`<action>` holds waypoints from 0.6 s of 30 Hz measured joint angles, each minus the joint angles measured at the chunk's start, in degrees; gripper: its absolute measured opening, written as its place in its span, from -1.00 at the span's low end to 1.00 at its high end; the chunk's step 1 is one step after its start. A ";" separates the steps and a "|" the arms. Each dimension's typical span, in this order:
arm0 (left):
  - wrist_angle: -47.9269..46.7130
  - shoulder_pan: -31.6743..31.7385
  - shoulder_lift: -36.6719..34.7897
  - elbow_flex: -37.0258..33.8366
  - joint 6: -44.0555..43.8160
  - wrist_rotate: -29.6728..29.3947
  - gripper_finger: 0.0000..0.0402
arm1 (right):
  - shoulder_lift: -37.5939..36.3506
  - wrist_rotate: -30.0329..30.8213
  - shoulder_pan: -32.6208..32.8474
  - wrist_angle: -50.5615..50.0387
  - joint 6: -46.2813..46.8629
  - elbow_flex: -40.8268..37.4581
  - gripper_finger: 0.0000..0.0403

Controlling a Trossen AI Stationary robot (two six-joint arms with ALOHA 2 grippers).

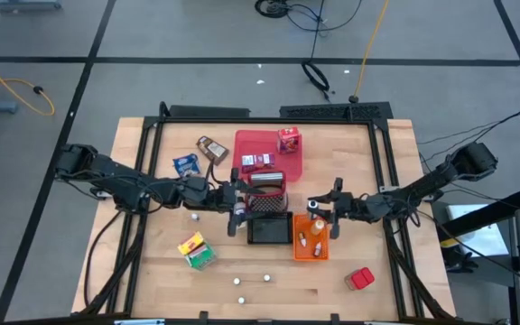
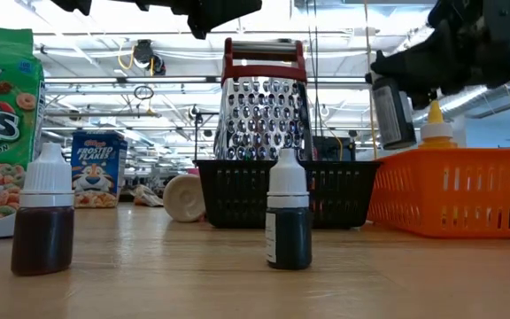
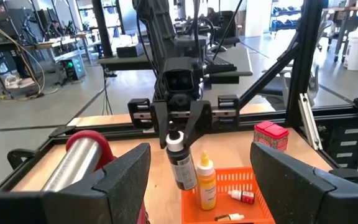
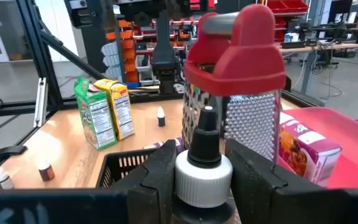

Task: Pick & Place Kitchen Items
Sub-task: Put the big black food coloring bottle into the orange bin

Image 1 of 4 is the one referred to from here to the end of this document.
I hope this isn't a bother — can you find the red Froot Loops cereal box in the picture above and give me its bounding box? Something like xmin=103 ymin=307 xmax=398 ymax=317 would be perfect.
xmin=276 ymin=126 xmax=303 ymax=155

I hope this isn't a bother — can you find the black perforated panel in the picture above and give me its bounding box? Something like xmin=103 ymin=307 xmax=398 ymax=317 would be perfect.
xmin=278 ymin=100 xmax=395 ymax=123

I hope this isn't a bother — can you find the pink plastic tray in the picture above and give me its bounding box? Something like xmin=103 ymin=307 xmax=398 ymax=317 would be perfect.
xmin=231 ymin=129 xmax=305 ymax=183

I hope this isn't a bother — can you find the blue mini cereal box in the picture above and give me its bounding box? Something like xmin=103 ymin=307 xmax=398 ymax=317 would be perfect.
xmin=172 ymin=153 xmax=203 ymax=179

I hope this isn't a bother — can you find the orange plastic basket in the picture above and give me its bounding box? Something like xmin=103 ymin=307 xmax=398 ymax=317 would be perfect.
xmin=292 ymin=212 xmax=330 ymax=263

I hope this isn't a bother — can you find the magenta mini cereal box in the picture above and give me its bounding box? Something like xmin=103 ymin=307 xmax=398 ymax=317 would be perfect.
xmin=240 ymin=153 xmax=276 ymax=174

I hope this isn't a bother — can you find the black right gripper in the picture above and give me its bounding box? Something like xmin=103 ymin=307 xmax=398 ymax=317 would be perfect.
xmin=307 ymin=176 xmax=373 ymax=239

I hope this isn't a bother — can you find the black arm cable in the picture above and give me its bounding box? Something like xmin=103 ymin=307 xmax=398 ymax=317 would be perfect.
xmin=82 ymin=209 xmax=125 ymax=309

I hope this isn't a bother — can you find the smoked paprika tin red lid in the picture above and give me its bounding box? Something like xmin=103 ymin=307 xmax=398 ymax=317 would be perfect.
xmin=344 ymin=266 xmax=376 ymax=292

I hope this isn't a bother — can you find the white box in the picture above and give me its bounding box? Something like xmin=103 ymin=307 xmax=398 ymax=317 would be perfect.
xmin=444 ymin=203 xmax=510 ymax=259

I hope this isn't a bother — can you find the black floor cable bundle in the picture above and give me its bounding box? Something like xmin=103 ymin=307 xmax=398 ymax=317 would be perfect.
xmin=254 ymin=0 xmax=366 ymax=33

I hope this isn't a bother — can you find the black coiled cable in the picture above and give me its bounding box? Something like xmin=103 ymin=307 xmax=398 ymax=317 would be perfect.
xmin=300 ymin=60 xmax=334 ymax=103

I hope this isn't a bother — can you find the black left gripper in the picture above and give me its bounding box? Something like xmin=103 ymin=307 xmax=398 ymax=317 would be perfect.
xmin=195 ymin=167 xmax=265 ymax=238

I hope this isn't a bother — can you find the black metal beam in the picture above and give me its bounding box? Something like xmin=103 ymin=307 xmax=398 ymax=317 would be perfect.
xmin=435 ymin=186 xmax=520 ymax=241

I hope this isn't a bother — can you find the yellow floor cable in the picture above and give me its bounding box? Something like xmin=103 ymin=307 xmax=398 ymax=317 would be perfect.
xmin=0 ymin=46 xmax=57 ymax=117

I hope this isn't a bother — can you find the black metal table frame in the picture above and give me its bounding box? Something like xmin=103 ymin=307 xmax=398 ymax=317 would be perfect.
xmin=79 ymin=101 xmax=458 ymax=322

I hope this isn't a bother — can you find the yellow Corn Pops cereal box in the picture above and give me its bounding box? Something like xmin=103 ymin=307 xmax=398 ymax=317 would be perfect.
xmin=177 ymin=230 xmax=206 ymax=256

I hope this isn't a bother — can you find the brown foil packet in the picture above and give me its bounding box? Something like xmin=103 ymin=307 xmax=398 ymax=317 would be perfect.
xmin=195 ymin=135 xmax=231 ymax=166

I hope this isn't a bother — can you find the green Apple Jacks cereal box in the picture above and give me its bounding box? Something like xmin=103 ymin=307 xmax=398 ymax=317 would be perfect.
xmin=183 ymin=243 xmax=218 ymax=272

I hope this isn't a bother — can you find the black plastic basket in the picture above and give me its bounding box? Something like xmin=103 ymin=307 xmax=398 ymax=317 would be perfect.
xmin=246 ymin=210 xmax=295 ymax=246

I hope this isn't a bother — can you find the yellow hanging cable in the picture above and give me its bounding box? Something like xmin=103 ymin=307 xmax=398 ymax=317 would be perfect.
xmin=352 ymin=0 xmax=390 ymax=104

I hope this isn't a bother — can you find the steel box grater red handle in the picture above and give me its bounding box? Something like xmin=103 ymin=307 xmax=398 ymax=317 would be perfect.
xmin=245 ymin=170 xmax=290 ymax=215

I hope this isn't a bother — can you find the black flat panel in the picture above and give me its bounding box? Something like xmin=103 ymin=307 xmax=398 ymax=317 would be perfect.
xmin=167 ymin=104 xmax=252 ymax=120

